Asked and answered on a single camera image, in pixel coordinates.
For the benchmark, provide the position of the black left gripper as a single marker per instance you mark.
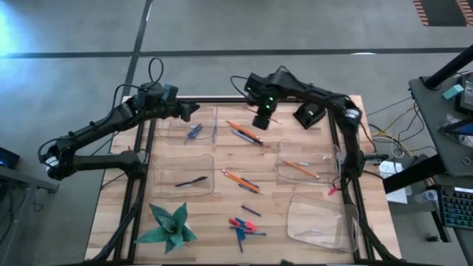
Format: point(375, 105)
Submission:
point(173, 110)

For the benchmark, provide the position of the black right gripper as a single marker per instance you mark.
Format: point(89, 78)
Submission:
point(262, 94)

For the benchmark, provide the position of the orange pencil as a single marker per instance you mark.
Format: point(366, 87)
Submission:
point(247, 132)
point(244, 183)
point(240, 127)
point(236, 174)
point(275, 120)
point(301, 168)

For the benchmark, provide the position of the black pen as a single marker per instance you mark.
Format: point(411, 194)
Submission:
point(192, 181)
point(258, 141)

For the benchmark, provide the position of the small dark blue pen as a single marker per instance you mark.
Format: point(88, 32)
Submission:
point(251, 211)

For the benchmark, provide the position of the small blue eraser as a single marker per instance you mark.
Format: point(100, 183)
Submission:
point(240, 221)

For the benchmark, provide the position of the blue crayon with Madisi print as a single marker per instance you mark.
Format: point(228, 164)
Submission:
point(233, 228)

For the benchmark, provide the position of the clear plastic bin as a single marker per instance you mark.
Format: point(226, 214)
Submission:
point(166, 184)
point(295, 173)
point(321, 225)
point(170, 129)

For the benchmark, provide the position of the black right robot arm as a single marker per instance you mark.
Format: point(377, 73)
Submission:
point(325, 101)

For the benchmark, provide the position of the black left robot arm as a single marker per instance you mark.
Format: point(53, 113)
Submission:
point(103, 125)

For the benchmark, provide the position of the black hole punch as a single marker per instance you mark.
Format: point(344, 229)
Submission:
point(310, 114)

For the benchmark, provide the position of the red clip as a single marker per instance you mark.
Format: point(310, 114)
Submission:
point(333, 190)

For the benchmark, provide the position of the pink eraser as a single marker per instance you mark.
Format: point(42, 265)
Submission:
point(251, 225)

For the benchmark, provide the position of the blue printed eraser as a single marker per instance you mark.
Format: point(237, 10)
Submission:
point(241, 233)

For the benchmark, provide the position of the green artificial succulent plant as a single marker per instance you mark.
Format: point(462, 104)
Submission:
point(171, 229)

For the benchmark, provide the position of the white paper sheet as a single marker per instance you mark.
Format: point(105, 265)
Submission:
point(393, 173)

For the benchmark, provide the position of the black desk beam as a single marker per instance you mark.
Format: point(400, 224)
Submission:
point(414, 173)

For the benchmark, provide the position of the grey desk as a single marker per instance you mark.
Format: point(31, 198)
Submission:
point(436, 111)

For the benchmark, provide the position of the clear plastic bottle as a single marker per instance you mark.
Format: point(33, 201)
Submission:
point(425, 196)

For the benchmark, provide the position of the grey metal side table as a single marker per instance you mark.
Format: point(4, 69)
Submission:
point(22, 181)

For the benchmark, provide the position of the dark device with blue light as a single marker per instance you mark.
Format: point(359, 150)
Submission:
point(9, 159)

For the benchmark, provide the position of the teal box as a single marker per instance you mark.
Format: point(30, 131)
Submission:
point(453, 91)

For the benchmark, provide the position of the black pole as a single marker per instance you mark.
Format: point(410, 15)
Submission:
point(451, 66)

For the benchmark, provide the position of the dark tablet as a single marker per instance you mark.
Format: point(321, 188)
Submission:
point(462, 127)

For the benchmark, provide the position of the clear plastic bag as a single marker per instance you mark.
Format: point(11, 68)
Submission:
point(466, 140)

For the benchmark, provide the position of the small black object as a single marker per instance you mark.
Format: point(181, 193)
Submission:
point(432, 238)

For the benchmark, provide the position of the dark screen device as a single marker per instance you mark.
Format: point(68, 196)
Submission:
point(466, 92)

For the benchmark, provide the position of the black mat with striped edges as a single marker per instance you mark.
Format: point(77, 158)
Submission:
point(443, 13)

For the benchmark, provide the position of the black keyboard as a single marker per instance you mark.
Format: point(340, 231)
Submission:
point(458, 207)

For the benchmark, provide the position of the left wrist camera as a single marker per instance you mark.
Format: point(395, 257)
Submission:
point(170, 92)

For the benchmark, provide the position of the black aluminium table frame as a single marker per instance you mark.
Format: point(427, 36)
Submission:
point(221, 99)

